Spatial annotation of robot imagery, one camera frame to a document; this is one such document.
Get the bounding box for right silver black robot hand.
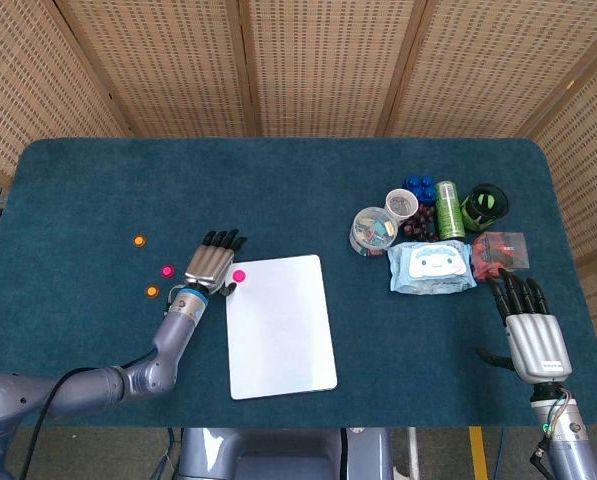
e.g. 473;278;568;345
475;268;574;386

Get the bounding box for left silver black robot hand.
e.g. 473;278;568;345
182;228;248;297

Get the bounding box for white magnetic board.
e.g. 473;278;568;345
224;253;339;401

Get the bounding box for clear bag of red items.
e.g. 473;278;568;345
471;230;531;281

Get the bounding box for teal tablecloth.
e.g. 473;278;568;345
0;137;597;430

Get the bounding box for light blue wet wipes pack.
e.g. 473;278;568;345
386;239;478;295

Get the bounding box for black mesh pen holder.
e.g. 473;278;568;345
459;183;510;233

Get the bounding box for green drink can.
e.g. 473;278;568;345
434;180;467;241

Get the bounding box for white table leg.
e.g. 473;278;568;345
406;427;422;480

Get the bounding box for bunch of dark grapes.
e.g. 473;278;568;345
401;203;440;244

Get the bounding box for clear jar of binder clips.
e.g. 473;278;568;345
348;205;400;257

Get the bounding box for woven folding screen panel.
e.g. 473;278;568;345
237;0;417;139
0;0;132;189
527;37;597;426
385;0;597;139
55;0;257;139

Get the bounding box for white paper cup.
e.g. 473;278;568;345
385;188;420;225

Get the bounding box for blue plastic balls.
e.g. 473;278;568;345
402;174;437;206

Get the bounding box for grey robot torso base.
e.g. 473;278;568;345
177;427;394;480

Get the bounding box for right wrist wire bundle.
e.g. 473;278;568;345
527;387;577;480

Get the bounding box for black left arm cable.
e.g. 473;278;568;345
17;367;104;480

